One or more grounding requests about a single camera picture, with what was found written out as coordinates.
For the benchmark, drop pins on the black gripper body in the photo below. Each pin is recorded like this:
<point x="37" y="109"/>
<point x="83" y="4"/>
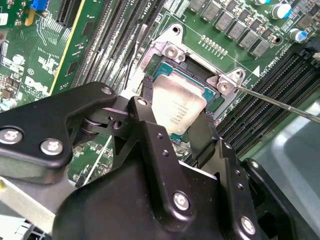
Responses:
<point x="120" y="205"/>

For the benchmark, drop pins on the silver topped CPU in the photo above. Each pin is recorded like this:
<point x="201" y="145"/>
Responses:
<point x="175" y="100"/>

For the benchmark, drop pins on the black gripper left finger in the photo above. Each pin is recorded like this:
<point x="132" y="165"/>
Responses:
<point x="37" y="120"/>

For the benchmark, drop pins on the thin metal locking lever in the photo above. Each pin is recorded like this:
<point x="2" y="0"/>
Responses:
<point x="142" y="33"/>
<point x="275" y="102"/>

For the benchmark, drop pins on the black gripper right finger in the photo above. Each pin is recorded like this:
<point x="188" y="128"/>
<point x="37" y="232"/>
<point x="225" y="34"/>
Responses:
<point x="202" y="140"/>

